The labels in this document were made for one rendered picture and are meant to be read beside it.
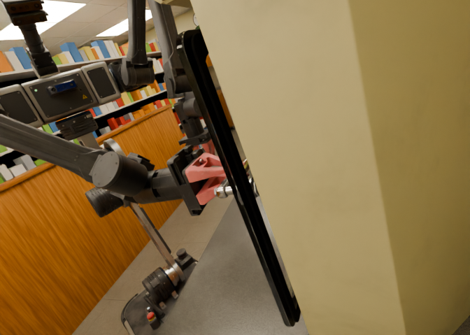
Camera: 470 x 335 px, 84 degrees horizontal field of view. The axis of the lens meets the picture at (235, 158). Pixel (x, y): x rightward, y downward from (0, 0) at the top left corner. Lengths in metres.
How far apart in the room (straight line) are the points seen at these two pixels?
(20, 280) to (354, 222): 2.17
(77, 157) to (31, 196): 1.78
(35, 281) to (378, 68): 2.28
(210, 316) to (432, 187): 0.43
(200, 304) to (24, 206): 1.83
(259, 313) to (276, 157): 0.35
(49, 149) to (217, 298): 0.42
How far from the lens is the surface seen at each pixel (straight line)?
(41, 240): 2.33
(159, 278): 1.68
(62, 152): 0.54
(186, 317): 0.60
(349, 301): 0.36
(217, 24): 0.23
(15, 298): 2.29
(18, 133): 0.56
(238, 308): 0.56
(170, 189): 0.43
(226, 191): 0.34
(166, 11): 0.86
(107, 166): 0.43
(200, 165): 0.42
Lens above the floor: 1.35
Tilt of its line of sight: 19 degrees down
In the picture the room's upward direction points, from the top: 20 degrees counter-clockwise
